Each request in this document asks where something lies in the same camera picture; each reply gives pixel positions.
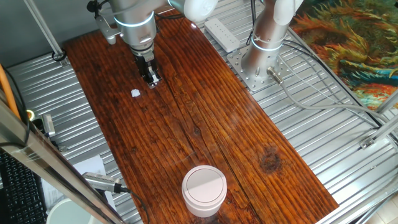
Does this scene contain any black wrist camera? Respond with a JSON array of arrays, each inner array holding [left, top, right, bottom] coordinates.
[[86, 0, 102, 13]]

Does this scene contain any white round trash can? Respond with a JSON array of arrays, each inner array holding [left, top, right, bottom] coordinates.
[[181, 165, 228, 218]]

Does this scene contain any silver depth camera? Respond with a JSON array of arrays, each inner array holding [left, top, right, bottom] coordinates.
[[40, 113, 57, 138], [82, 172, 123, 194]]

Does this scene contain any black usb cable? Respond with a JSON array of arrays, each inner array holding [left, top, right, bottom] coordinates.
[[119, 185, 150, 224]]

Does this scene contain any black keyboard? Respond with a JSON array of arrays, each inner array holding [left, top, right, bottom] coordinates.
[[0, 149, 47, 224]]

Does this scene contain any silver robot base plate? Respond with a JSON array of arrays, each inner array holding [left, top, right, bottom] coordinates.
[[226, 46, 293, 92]]

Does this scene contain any grey base cable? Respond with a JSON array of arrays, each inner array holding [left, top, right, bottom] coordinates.
[[266, 67, 398, 131]]

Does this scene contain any silver camera bracket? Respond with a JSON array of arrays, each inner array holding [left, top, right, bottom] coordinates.
[[95, 14, 122, 46]]

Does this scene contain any orange tube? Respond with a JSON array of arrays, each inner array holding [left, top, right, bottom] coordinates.
[[0, 63, 21, 121]]

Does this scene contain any brown wooden board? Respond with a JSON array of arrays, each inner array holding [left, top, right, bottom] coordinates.
[[63, 9, 340, 224]]

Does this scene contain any large metal frame beam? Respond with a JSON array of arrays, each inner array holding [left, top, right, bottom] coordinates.
[[0, 90, 125, 224]]

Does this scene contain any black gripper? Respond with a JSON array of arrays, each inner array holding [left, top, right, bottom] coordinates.
[[135, 53, 162, 90]]

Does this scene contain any aluminium frame post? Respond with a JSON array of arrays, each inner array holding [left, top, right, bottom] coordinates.
[[23, 0, 72, 68], [359, 90, 398, 150]]

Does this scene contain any black base cable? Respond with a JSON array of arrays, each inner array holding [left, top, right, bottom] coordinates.
[[246, 0, 257, 46]]

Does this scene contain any white power strip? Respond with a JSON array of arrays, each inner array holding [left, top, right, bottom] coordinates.
[[204, 17, 241, 53]]

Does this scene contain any colourful painted cloth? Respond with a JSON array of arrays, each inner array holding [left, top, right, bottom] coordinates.
[[289, 0, 398, 110]]

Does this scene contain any printed paper sheet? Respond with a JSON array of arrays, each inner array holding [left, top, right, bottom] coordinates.
[[42, 154, 118, 215]]

